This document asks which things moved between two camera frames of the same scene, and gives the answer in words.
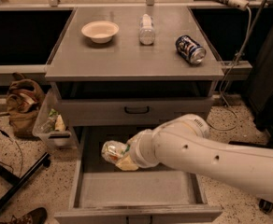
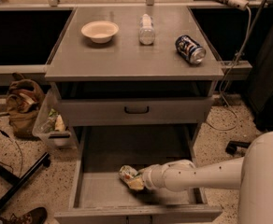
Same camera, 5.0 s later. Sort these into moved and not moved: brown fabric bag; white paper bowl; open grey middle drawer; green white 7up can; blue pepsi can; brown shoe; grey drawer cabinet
Moved: green white 7up can
Not moved: grey drawer cabinet; blue pepsi can; brown fabric bag; open grey middle drawer; brown shoe; white paper bowl
